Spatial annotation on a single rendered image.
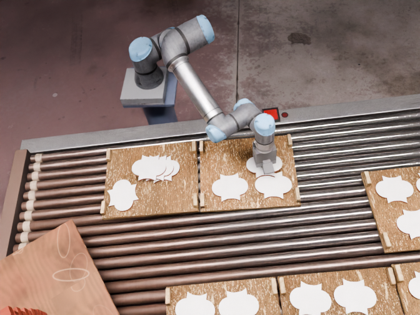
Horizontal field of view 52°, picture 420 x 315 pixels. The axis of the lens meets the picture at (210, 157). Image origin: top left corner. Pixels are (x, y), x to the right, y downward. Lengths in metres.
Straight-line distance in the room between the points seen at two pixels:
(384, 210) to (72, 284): 1.22
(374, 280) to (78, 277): 1.07
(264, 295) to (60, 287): 0.74
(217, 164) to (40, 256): 0.80
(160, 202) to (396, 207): 0.95
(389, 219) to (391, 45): 2.22
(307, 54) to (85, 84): 1.83
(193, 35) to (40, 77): 2.39
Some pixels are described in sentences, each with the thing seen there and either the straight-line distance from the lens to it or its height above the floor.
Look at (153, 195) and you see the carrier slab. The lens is 1.85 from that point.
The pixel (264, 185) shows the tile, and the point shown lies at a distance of 1.80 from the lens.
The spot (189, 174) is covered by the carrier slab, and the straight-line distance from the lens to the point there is 1.87.
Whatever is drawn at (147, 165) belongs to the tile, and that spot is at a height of 0.97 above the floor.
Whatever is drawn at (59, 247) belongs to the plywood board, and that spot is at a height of 1.04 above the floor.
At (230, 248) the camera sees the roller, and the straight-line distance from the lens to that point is 1.72.
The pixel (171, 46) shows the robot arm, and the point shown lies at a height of 1.39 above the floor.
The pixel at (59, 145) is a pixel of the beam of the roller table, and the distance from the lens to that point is 2.17.
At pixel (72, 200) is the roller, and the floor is 0.92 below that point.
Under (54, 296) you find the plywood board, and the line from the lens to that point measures 1.70.
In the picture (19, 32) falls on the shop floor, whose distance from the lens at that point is 4.48.
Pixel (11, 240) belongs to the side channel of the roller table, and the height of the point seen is 0.93.
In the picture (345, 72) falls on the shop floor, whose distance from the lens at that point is 3.53.
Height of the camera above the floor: 2.53
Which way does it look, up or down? 57 degrees down
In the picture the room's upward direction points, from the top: 11 degrees counter-clockwise
